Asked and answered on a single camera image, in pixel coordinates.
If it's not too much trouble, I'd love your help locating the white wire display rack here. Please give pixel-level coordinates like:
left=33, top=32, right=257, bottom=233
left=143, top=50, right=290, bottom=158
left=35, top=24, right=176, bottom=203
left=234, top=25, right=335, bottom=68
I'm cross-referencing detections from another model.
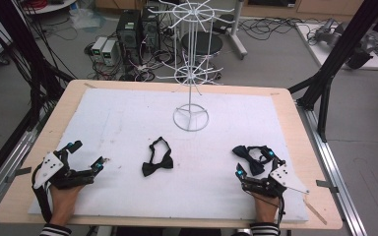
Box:
left=147, top=0, right=235, bottom=133

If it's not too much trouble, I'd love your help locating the person's left hand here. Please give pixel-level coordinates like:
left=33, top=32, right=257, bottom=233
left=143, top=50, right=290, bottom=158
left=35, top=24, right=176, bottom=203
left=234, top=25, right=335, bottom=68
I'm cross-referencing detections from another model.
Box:
left=48, top=183, right=85, bottom=227

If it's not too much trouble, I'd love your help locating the round white table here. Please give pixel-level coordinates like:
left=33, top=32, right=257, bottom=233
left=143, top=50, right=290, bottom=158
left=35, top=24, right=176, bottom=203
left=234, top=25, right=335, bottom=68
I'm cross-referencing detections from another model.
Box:
left=21, top=0, right=77, bottom=15

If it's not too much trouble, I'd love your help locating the grey metal bracket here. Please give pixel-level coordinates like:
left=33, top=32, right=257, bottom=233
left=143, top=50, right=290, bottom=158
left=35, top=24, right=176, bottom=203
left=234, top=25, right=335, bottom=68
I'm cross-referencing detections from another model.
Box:
left=315, top=179, right=340, bottom=194
left=5, top=166, right=32, bottom=184

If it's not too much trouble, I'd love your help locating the clear plastic bag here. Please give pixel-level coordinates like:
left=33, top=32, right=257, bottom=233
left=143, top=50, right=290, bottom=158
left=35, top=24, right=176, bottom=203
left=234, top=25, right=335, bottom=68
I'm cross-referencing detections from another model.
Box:
left=69, top=8, right=106, bottom=31

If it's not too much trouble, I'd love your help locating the black computer tower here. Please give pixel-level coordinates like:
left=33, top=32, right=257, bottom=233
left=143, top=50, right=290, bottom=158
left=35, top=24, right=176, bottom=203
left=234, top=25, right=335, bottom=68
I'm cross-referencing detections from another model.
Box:
left=141, top=6, right=161, bottom=52
left=116, top=9, right=142, bottom=65

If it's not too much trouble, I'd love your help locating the wooden table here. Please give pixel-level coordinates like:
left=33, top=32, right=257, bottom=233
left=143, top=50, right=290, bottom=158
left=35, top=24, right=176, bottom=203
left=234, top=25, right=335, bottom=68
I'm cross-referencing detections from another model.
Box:
left=0, top=79, right=344, bottom=230

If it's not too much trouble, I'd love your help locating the white power supply unit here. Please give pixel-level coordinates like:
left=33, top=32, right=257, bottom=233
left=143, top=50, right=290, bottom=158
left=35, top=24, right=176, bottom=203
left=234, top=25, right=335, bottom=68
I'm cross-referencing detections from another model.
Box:
left=101, top=39, right=119, bottom=67
left=91, top=36, right=108, bottom=63

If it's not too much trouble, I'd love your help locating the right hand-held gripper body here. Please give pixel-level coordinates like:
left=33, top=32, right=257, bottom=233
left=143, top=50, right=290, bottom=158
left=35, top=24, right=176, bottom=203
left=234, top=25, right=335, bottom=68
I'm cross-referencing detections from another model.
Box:
left=242, top=158, right=310, bottom=200

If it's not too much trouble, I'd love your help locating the tangle of black cables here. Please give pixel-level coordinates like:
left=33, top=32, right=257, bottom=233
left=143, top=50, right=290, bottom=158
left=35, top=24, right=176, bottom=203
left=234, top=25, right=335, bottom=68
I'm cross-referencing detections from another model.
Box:
left=239, top=16, right=313, bottom=42
left=85, top=16, right=178, bottom=83

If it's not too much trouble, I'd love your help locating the black round stool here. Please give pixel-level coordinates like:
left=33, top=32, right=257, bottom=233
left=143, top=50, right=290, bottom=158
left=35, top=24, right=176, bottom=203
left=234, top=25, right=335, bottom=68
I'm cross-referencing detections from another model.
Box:
left=180, top=31, right=224, bottom=62

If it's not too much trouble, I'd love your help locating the aluminium rail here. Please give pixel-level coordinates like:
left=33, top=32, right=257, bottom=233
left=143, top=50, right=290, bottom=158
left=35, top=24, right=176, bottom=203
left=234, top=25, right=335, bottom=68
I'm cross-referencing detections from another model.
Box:
left=296, top=101, right=368, bottom=236
left=0, top=107, right=52, bottom=217

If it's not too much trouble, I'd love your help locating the wooden strip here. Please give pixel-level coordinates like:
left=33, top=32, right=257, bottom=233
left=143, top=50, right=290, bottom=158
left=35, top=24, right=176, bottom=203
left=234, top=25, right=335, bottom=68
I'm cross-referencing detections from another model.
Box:
left=302, top=196, right=328, bottom=226

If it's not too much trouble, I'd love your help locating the white floor board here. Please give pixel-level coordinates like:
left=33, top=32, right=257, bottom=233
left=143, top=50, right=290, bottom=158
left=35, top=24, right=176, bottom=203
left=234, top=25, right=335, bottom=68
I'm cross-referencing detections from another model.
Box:
left=294, top=22, right=378, bottom=71

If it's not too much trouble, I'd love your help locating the white stand leg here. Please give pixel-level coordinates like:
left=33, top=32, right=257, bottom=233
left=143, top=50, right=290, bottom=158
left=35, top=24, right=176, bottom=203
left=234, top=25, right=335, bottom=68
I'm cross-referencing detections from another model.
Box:
left=227, top=0, right=249, bottom=61

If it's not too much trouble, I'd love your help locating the black frame post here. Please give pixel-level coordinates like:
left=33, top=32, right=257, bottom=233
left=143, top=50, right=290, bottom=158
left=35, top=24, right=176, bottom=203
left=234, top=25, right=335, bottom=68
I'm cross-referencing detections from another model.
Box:
left=288, top=0, right=378, bottom=143
left=0, top=0, right=75, bottom=132

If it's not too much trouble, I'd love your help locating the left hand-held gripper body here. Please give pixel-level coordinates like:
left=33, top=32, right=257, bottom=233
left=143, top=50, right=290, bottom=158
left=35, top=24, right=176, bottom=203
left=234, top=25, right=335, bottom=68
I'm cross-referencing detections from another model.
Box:
left=31, top=148, right=96, bottom=198

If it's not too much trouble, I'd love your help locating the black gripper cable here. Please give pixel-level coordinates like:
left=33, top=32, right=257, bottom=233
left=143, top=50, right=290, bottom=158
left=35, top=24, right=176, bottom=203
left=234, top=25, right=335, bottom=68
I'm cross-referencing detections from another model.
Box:
left=242, top=190, right=286, bottom=227
left=31, top=163, right=53, bottom=224

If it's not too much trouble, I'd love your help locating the grey device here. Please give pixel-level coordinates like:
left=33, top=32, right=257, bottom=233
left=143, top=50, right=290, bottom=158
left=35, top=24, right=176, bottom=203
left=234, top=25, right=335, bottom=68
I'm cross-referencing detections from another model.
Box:
left=313, top=18, right=378, bottom=70

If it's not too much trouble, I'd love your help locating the black bow tie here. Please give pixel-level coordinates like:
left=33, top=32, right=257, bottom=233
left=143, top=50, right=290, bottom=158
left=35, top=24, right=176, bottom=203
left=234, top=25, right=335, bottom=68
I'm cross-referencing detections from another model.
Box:
left=231, top=145, right=270, bottom=177
left=141, top=136, right=174, bottom=178

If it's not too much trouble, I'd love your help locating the person's right hand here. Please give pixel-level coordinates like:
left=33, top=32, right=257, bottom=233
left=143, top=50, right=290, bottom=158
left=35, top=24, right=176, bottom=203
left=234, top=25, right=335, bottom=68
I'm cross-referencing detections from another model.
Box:
left=252, top=191, right=282, bottom=225

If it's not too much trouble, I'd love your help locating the white foam mat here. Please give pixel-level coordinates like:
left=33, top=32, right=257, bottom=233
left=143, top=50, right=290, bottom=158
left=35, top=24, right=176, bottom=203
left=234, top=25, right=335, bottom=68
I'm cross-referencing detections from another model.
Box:
left=28, top=88, right=309, bottom=224

